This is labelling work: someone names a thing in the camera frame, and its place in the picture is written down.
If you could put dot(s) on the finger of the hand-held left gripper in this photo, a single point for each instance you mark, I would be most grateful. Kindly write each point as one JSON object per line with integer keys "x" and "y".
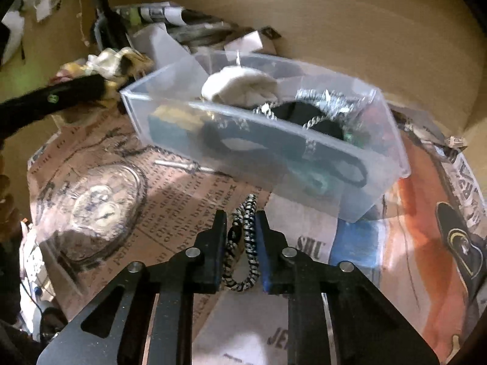
{"x": 91, "y": 87}

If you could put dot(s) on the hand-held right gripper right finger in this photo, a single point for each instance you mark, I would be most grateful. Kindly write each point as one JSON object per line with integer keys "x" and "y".
{"x": 264, "y": 258}

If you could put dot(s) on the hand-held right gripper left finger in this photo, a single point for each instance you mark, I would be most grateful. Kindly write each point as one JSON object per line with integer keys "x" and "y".
{"x": 213, "y": 258}

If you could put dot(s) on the gold fabric pouch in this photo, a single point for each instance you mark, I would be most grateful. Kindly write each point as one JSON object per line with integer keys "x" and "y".
{"x": 114, "y": 62}

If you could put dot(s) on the yellow green sponge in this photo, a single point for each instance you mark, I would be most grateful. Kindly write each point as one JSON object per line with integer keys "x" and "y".
{"x": 171, "y": 125}

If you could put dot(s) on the teal mesh scrunchie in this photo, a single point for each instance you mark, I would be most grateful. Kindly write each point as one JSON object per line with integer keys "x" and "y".
{"x": 315, "y": 182}

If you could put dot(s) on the clear plastic box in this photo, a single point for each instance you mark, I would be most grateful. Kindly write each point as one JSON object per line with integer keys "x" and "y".
{"x": 266, "y": 159}

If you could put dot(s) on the person's left hand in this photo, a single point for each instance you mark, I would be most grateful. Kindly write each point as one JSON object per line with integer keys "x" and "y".
{"x": 5, "y": 197}

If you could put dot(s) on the dark wine bottle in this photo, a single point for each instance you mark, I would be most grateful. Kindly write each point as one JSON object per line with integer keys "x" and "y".
{"x": 108, "y": 19}

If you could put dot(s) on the printed paper desk mat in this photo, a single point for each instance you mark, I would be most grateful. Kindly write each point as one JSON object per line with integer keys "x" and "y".
{"x": 171, "y": 197}

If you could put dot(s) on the white paper tag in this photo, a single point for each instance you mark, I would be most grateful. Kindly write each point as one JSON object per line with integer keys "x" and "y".
{"x": 43, "y": 7}

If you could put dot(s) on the small silver pin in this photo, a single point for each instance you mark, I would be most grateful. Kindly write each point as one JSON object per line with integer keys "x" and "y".
{"x": 171, "y": 163}

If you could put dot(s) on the pile of papers and magazines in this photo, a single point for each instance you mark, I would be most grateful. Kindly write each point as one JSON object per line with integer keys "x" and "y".
{"x": 198, "y": 26}

